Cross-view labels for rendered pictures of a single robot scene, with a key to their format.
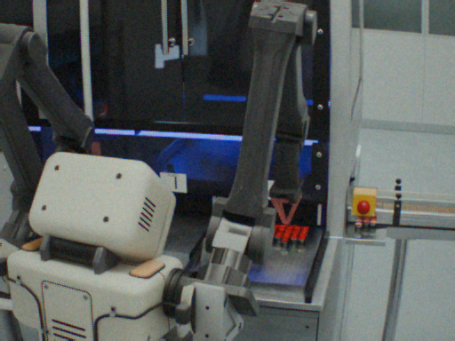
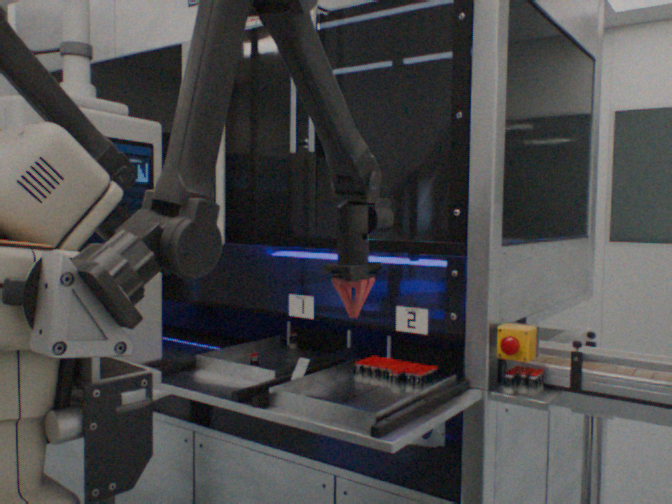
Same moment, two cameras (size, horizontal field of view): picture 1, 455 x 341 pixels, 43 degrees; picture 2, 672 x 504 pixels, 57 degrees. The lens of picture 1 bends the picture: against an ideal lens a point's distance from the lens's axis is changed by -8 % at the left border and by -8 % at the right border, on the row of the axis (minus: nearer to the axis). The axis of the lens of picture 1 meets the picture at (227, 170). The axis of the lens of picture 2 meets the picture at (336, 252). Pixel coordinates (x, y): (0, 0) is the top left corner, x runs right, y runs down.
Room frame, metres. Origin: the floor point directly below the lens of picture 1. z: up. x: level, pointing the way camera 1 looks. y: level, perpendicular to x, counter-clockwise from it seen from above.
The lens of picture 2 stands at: (0.28, -0.49, 1.27)
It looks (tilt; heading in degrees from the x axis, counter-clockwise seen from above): 4 degrees down; 20
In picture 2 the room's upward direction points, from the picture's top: 1 degrees clockwise
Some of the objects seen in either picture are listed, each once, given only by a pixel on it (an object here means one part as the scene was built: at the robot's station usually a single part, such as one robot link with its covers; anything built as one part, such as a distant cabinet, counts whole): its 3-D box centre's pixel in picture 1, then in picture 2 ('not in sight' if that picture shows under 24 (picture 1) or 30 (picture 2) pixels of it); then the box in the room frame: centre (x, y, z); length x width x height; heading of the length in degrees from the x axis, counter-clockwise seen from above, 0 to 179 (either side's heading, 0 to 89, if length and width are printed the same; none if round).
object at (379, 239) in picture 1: (366, 233); (528, 394); (1.72, -0.43, 0.87); 0.14 x 0.13 x 0.02; 165
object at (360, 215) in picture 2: (286, 151); (354, 220); (1.35, -0.14, 1.26); 0.07 x 0.06 x 0.07; 164
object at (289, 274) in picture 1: (267, 257); (366, 388); (1.53, -0.11, 0.90); 0.34 x 0.26 x 0.04; 164
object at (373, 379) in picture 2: (275, 241); (387, 376); (1.62, -0.13, 0.90); 0.18 x 0.02 x 0.05; 74
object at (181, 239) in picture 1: (165, 230); (279, 356); (1.73, 0.19, 0.90); 0.34 x 0.26 x 0.04; 165
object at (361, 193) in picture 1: (364, 201); (517, 341); (1.69, -0.41, 1.00); 0.08 x 0.07 x 0.07; 165
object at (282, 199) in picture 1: (287, 203); (357, 291); (1.36, -0.14, 1.13); 0.07 x 0.07 x 0.09; 74
